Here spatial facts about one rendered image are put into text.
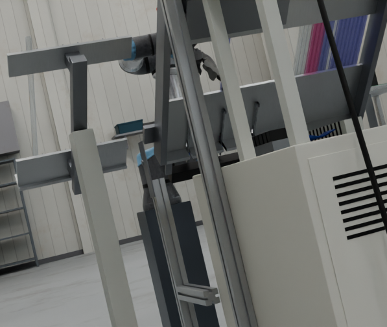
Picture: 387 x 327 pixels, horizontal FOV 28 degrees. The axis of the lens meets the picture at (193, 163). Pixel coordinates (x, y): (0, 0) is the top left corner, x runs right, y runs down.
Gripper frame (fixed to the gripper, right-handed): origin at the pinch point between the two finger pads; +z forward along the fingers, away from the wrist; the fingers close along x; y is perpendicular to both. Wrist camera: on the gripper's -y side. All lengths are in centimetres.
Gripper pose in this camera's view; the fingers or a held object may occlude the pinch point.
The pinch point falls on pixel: (203, 82)
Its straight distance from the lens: 240.6
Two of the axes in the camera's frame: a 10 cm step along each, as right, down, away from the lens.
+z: 3.4, 8.0, -5.0
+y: -1.4, 5.7, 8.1
